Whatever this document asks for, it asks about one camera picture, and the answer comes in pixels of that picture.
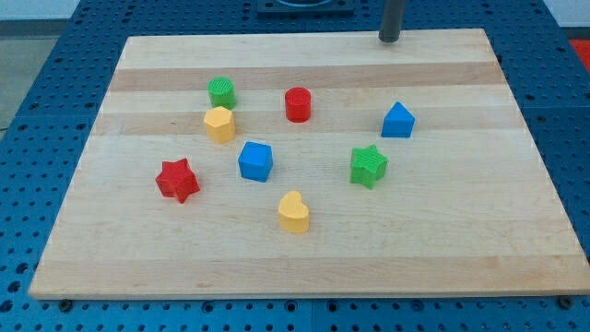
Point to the wooden board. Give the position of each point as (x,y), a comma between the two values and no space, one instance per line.
(465,208)

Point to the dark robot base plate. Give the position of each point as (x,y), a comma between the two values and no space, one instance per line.
(273,8)

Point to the blue cube block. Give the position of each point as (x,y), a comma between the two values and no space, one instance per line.
(255,161)

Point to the green cylinder block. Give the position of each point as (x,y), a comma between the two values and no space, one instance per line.
(221,92)

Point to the red cylinder block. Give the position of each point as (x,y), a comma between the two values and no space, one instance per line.
(298,104)

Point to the yellow hexagon block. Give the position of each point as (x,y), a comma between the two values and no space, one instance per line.
(220,124)

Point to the green star block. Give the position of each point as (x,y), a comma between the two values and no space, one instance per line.
(367,166)

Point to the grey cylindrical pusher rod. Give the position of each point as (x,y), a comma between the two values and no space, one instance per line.
(392,19)

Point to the red star block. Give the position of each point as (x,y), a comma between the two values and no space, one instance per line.
(177,180)

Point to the yellow heart block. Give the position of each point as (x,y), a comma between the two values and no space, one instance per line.
(294,215)

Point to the blue triangle block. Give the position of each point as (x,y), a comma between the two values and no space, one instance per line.
(399,122)

